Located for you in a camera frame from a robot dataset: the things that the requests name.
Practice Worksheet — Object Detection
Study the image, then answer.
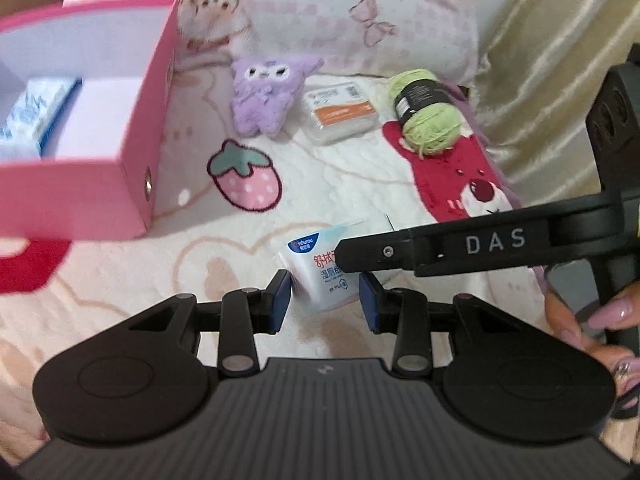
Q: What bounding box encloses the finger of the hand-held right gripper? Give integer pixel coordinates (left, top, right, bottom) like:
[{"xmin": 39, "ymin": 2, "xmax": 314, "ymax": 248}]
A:
[{"xmin": 334, "ymin": 227, "xmax": 420, "ymax": 277}]

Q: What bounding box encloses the printed bear strawberry blanket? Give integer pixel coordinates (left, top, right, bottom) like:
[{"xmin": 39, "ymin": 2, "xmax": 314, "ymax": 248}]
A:
[{"xmin": 0, "ymin": 60, "xmax": 556, "ymax": 456}]

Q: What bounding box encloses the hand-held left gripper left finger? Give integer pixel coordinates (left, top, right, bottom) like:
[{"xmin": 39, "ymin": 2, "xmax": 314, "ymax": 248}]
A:
[{"xmin": 128, "ymin": 270, "xmax": 293, "ymax": 378}]

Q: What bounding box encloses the green yarn ball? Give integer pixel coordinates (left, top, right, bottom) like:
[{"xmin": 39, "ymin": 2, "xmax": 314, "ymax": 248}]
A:
[{"xmin": 387, "ymin": 69, "xmax": 463, "ymax": 158}]

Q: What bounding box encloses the purple plush toy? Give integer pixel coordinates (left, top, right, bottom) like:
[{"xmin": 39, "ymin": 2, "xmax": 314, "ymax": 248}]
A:
[{"xmin": 230, "ymin": 54, "xmax": 325, "ymax": 138}]

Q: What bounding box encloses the pink checked pillow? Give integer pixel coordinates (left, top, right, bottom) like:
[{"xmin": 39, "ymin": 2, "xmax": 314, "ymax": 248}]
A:
[{"xmin": 62, "ymin": 0, "xmax": 488, "ymax": 86}]

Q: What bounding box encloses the person's right hand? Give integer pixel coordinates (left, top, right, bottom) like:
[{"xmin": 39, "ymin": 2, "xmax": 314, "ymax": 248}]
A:
[{"xmin": 544, "ymin": 287, "xmax": 640, "ymax": 402}]

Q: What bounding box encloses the pink cardboard box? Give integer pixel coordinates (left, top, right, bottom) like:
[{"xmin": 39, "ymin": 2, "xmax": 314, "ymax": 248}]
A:
[{"xmin": 0, "ymin": 0, "xmax": 180, "ymax": 242}]

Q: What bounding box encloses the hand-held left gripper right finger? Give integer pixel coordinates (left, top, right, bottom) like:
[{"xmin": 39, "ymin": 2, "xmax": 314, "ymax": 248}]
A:
[{"xmin": 359, "ymin": 271, "xmax": 523, "ymax": 378}]

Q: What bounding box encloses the clear floss pick box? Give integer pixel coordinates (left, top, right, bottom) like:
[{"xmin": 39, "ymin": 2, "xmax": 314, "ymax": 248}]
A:
[{"xmin": 301, "ymin": 80, "xmax": 378, "ymax": 147}]

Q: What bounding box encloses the blue white tissue pack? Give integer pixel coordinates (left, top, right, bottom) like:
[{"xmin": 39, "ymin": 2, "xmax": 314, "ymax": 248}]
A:
[{"xmin": 0, "ymin": 77, "xmax": 83, "ymax": 161}]

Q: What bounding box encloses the golden curtain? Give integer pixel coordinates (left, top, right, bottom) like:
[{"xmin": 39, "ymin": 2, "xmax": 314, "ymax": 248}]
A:
[{"xmin": 475, "ymin": 0, "xmax": 640, "ymax": 211}]

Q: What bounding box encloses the white wet wipes packet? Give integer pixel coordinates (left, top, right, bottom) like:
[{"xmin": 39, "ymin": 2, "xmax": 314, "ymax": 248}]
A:
[{"xmin": 277, "ymin": 217, "xmax": 396, "ymax": 316}]

